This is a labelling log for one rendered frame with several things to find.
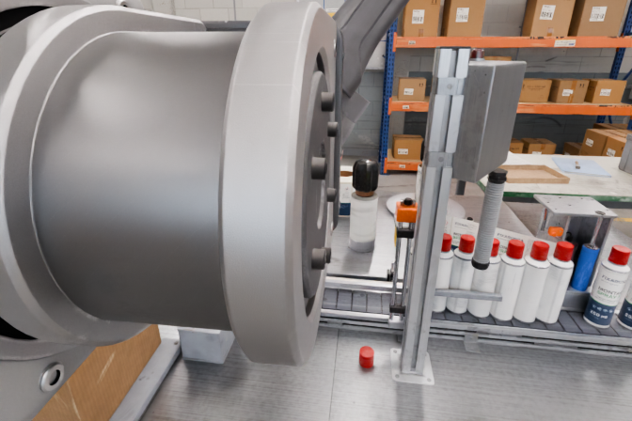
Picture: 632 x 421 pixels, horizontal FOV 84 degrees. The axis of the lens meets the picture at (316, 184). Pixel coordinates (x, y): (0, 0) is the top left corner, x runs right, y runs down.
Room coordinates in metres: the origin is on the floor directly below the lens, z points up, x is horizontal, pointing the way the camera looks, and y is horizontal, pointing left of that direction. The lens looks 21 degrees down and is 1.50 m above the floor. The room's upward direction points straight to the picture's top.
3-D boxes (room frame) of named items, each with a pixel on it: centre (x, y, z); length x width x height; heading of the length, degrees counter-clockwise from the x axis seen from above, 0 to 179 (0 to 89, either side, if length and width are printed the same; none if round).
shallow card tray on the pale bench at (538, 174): (1.93, -1.22, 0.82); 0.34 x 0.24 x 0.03; 89
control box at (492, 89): (0.64, -0.29, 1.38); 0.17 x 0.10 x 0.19; 137
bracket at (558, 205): (0.78, -0.62, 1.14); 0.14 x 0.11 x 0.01; 82
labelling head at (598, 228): (0.78, -0.62, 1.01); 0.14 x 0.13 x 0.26; 82
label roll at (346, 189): (1.34, -0.12, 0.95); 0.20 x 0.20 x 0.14
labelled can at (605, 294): (0.68, -0.67, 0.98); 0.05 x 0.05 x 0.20
